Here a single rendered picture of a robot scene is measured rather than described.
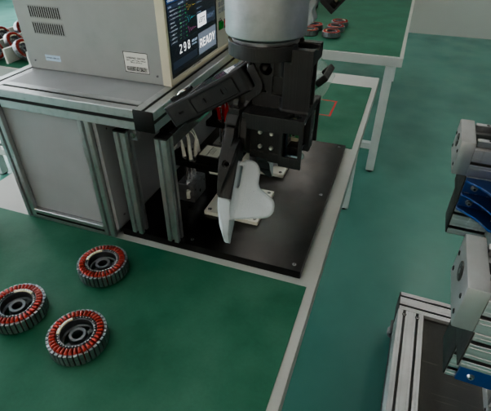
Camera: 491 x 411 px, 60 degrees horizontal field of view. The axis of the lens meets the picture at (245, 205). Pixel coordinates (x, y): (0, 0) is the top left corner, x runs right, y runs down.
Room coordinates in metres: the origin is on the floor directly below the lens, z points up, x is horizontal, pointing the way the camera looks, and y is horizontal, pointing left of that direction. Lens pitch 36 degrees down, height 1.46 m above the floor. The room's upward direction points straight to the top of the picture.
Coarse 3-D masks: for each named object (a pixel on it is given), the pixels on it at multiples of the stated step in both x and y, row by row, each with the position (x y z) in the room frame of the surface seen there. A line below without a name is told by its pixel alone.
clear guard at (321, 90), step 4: (320, 60) 1.28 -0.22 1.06; (320, 64) 1.26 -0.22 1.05; (324, 64) 1.29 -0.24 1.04; (320, 68) 1.24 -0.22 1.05; (324, 68) 1.26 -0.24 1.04; (316, 72) 1.21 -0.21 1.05; (320, 72) 1.22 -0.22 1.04; (316, 76) 1.19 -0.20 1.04; (320, 76) 1.20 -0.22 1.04; (332, 76) 1.27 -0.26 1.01; (328, 80) 1.22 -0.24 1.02; (332, 80) 1.25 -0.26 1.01; (324, 84) 1.18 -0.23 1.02; (328, 84) 1.20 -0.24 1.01; (316, 88) 1.13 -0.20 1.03; (320, 88) 1.14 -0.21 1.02; (324, 88) 1.16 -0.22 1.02; (316, 92) 1.11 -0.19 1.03; (320, 92) 1.12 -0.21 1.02; (324, 92) 1.14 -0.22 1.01
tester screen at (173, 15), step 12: (168, 0) 0.93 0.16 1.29; (180, 0) 0.98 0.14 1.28; (192, 0) 1.04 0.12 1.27; (204, 0) 1.09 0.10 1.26; (168, 12) 0.93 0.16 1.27; (180, 12) 0.98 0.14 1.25; (192, 12) 1.03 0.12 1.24; (168, 24) 0.92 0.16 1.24; (180, 24) 0.97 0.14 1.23; (192, 24) 1.03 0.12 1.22; (204, 24) 1.09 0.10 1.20; (180, 36) 0.97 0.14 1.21; (192, 36) 1.02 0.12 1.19; (192, 48) 1.02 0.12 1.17; (192, 60) 1.02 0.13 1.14
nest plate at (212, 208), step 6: (270, 192) 0.98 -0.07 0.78; (216, 198) 0.95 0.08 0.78; (210, 204) 0.93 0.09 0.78; (216, 204) 0.93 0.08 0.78; (204, 210) 0.90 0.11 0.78; (210, 210) 0.90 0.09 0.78; (216, 210) 0.90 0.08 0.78; (216, 216) 0.89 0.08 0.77; (246, 222) 0.86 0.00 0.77; (252, 222) 0.85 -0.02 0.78; (258, 222) 0.85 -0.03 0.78
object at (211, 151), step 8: (208, 144) 1.01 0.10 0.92; (192, 152) 1.00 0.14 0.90; (200, 152) 0.96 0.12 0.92; (208, 152) 0.96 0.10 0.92; (216, 152) 0.96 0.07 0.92; (176, 160) 0.97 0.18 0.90; (184, 160) 0.96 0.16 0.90; (200, 160) 0.95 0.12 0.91; (208, 160) 0.94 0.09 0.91; (216, 160) 0.93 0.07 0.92; (184, 168) 0.97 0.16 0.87; (192, 168) 1.01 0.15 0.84; (200, 168) 0.94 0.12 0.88; (208, 168) 0.94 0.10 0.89; (216, 168) 0.93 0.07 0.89; (192, 176) 0.99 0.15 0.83
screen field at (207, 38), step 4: (208, 28) 1.11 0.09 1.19; (212, 28) 1.13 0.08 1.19; (204, 32) 1.08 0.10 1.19; (208, 32) 1.11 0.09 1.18; (212, 32) 1.13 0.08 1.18; (200, 36) 1.06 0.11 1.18; (204, 36) 1.08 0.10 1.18; (208, 36) 1.10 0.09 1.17; (212, 36) 1.13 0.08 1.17; (200, 40) 1.06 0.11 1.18; (204, 40) 1.08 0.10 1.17; (208, 40) 1.10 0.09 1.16; (212, 40) 1.13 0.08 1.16; (200, 44) 1.06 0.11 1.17; (204, 44) 1.08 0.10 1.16; (208, 44) 1.10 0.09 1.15; (212, 44) 1.13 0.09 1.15; (200, 48) 1.06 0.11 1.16; (204, 48) 1.08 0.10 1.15; (208, 48) 1.10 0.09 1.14; (200, 52) 1.06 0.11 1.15
